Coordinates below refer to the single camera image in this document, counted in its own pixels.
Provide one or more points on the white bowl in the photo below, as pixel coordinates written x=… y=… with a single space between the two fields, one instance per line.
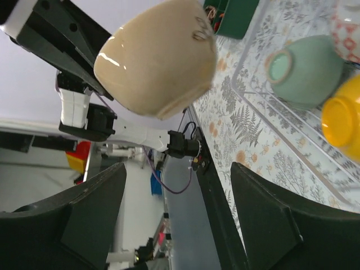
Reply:
x=161 y=61

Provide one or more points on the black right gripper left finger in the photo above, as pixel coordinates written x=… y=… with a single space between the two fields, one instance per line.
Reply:
x=72 y=229

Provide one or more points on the white wire dish rack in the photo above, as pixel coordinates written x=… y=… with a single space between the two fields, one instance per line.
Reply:
x=275 y=24

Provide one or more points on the floral patterned table mat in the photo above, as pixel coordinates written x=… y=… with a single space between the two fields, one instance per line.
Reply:
x=235 y=133

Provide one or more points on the light green flower bowl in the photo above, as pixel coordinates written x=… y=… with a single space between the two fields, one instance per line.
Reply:
x=305 y=72

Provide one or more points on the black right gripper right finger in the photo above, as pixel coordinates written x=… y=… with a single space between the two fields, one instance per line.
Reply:
x=283 y=230

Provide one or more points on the orange patterned bowl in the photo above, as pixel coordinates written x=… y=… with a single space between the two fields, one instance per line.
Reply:
x=344 y=29

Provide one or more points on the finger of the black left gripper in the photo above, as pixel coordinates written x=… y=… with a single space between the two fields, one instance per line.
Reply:
x=70 y=30
x=56 y=50

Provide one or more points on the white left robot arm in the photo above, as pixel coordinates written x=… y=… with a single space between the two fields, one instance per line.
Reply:
x=98 y=123

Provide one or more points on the yellow bowl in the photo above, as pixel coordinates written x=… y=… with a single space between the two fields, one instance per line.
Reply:
x=340 y=119

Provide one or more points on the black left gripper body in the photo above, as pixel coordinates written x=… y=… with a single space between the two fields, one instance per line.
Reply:
x=43 y=29

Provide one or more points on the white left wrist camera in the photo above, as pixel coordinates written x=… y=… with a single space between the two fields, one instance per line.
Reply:
x=17 y=17

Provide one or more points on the green compartment organizer tray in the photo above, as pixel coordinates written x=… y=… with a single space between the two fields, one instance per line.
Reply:
x=230 y=18

